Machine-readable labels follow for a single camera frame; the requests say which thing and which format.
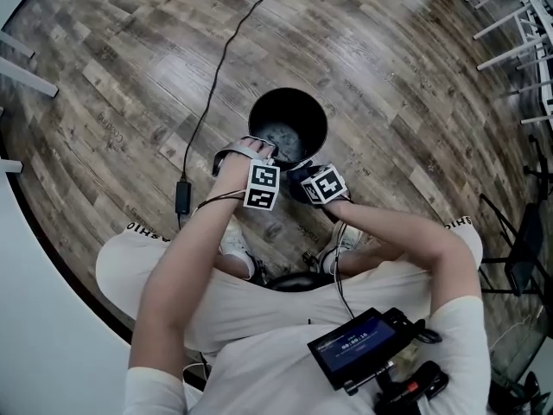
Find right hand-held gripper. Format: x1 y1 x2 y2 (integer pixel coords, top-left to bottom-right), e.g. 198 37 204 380
286 162 351 210

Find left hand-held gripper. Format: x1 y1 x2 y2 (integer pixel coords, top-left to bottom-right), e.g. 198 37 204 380
242 156 282 212

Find grey cloth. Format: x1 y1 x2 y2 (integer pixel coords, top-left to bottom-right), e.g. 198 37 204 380
212 136 278 177

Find black round trash bin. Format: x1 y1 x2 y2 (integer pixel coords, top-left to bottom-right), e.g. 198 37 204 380
247 87 329 167

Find person's left forearm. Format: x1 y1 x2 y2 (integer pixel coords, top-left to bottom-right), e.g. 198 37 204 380
128 152 256 374

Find person's right forearm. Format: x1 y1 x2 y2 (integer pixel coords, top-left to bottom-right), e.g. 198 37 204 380
324 198 483 316

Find person's left white shoe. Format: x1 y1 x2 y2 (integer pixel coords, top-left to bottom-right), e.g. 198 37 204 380
219 216 257 279

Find person's white shoe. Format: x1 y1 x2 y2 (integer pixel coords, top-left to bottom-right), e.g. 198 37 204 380
317 224 363 276
219 216 257 279

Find person's right white shoe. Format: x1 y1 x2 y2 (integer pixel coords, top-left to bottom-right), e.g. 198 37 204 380
317 224 363 276

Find black power adapter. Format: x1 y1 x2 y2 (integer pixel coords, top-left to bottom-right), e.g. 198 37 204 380
175 180 193 216

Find black stool seat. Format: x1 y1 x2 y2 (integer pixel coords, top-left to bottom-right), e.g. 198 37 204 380
266 271 343 294

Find white shorts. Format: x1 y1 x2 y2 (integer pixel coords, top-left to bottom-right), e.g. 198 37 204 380
95 214 484 356

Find black chest monitor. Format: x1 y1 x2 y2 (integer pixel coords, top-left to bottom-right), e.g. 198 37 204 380
307 306 443 392

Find white t-shirt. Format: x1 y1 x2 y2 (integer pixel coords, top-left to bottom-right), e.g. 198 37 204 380
123 296 493 415

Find black folding chair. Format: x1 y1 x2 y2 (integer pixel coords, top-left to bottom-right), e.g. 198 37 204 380
476 192 553 298

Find black metal stand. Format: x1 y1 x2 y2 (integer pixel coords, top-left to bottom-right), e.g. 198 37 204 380
522 133 553 192

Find white metal rack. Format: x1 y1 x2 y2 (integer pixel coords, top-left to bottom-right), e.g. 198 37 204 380
472 0 553 125

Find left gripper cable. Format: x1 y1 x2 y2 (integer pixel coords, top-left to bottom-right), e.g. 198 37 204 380
177 190 246 233

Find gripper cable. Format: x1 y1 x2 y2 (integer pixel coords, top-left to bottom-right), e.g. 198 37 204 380
331 220 356 319
177 190 246 233

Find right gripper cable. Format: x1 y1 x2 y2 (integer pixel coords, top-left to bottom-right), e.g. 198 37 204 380
331 220 356 319

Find black power cable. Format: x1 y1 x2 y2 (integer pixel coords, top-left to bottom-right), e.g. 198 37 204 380
181 0 291 183

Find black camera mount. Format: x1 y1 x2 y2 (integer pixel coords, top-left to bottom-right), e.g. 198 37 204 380
372 360 450 415

